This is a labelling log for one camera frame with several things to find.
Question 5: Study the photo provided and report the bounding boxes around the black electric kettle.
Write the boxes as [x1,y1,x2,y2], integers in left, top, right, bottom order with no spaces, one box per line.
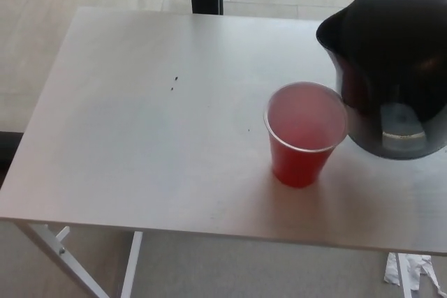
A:
[316,0,447,161]

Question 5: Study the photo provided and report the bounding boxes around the red plastic cup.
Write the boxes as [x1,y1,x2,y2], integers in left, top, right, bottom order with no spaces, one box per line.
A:
[263,81,349,189]

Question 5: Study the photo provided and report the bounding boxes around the white straight table leg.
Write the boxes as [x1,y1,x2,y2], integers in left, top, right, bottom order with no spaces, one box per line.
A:
[120,230,144,298]

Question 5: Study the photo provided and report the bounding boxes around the white short table brace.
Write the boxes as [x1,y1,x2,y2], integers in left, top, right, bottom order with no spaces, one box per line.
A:
[52,226,71,243]

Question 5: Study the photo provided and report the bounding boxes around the white slanted table leg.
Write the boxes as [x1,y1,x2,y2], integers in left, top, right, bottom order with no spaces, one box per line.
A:
[15,223,109,298]

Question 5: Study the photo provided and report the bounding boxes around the black floor object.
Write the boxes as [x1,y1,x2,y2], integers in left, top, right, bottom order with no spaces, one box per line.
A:
[0,131,24,170]

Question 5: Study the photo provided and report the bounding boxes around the white thin table leg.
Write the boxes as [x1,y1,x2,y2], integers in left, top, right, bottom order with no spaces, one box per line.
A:
[397,254,415,298]

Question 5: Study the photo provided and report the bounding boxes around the crumpled white paper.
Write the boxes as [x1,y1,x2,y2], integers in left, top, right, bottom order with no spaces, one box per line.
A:
[383,253,439,292]

